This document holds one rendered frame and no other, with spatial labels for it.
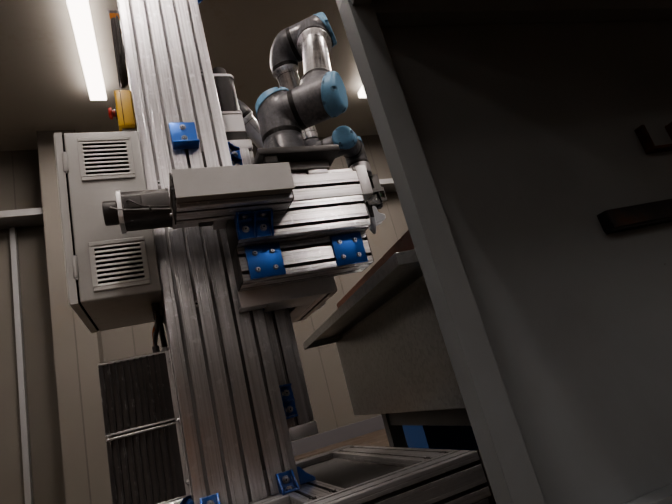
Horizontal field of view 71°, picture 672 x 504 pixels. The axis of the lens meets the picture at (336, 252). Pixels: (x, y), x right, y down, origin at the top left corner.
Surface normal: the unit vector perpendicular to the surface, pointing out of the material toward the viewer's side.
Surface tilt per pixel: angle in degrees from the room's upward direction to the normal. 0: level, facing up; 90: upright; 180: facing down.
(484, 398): 90
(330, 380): 90
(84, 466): 90
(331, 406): 90
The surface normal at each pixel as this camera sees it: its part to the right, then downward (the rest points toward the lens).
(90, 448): 0.31, -0.35
